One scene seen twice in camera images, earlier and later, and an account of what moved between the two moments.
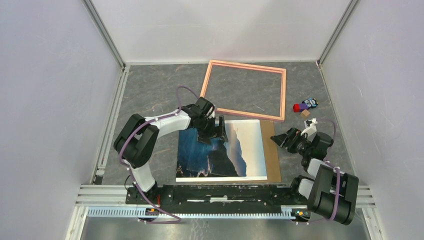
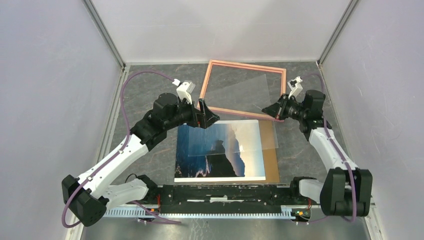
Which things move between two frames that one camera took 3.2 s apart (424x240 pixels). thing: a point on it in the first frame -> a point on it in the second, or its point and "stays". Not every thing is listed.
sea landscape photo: x=240 y=158 stays
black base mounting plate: x=262 y=196 stays
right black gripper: x=292 y=134 -> x=273 y=109
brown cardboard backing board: x=273 y=174 stays
